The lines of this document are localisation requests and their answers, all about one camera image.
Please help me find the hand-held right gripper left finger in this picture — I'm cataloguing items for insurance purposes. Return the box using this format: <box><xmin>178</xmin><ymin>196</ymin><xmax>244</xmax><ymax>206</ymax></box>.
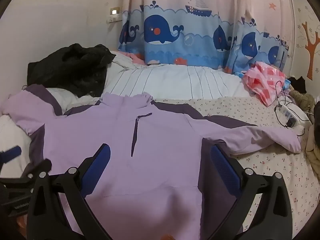
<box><xmin>26</xmin><ymin>143</ymin><xmax>111</xmax><ymax>240</ymax></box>

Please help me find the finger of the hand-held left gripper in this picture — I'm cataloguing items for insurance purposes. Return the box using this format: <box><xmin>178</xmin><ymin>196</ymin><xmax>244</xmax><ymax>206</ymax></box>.
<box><xmin>0</xmin><ymin>146</ymin><xmax>22</xmax><ymax>166</ymax></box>
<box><xmin>21</xmin><ymin>158</ymin><xmax>52</xmax><ymax>180</ymax></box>

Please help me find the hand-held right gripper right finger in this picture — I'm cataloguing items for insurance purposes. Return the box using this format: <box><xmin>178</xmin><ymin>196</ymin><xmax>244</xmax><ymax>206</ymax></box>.
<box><xmin>210</xmin><ymin>144</ymin><xmax>293</xmax><ymax>240</ymax></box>

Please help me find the purple two-tone jacket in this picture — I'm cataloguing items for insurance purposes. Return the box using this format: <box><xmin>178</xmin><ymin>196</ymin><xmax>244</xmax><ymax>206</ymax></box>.
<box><xmin>1</xmin><ymin>84</ymin><xmax>302</xmax><ymax>240</ymax></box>

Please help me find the cherry print bedsheet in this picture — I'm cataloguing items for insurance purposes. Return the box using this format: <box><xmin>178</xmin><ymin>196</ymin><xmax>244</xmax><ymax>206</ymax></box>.
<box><xmin>152</xmin><ymin>95</ymin><xmax>314</xmax><ymax>238</ymax></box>

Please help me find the pink patterned cloth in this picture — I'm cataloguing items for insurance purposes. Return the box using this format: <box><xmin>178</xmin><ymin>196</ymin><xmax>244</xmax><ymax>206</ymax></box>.
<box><xmin>241</xmin><ymin>61</ymin><xmax>288</xmax><ymax>107</ymax></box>

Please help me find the white striped duvet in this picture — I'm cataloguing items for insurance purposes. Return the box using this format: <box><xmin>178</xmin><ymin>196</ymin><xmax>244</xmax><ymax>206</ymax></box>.
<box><xmin>0</xmin><ymin>51</ymin><xmax>253</xmax><ymax>180</ymax></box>

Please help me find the black padded jacket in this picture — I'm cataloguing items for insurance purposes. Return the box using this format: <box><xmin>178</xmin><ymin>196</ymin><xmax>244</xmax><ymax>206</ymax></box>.
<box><xmin>27</xmin><ymin>43</ymin><xmax>116</xmax><ymax>98</ymax></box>

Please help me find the brown plush toy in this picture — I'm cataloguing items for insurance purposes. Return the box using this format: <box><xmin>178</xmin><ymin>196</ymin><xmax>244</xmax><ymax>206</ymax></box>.
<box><xmin>289</xmin><ymin>89</ymin><xmax>316</xmax><ymax>112</ymax></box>

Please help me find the dark cloth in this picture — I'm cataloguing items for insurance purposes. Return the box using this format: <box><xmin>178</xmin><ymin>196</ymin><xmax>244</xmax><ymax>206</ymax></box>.
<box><xmin>290</xmin><ymin>76</ymin><xmax>307</xmax><ymax>93</ymax></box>

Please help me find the whale print curtain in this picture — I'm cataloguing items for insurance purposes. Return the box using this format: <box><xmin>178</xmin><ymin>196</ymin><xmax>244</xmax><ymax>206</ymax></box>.
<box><xmin>117</xmin><ymin>0</ymin><xmax>298</xmax><ymax>77</ymax></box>

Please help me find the white wardrobe door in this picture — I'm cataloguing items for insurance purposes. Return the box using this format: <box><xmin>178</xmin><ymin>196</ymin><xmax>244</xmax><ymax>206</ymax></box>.
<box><xmin>285</xmin><ymin>0</ymin><xmax>320</xmax><ymax>98</ymax></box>

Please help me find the white power strip with cables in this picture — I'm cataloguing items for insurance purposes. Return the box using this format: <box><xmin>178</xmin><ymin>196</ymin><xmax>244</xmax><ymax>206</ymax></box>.
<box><xmin>274</xmin><ymin>80</ymin><xmax>307</xmax><ymax>137</ymax></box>

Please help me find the orange tree wall sticker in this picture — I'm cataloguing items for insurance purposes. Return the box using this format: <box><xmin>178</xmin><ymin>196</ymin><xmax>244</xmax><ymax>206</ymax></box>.
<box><xmin>301</xmin><ymin>21</ymin><xmax>320</xmax><ymax>80</ymax></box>

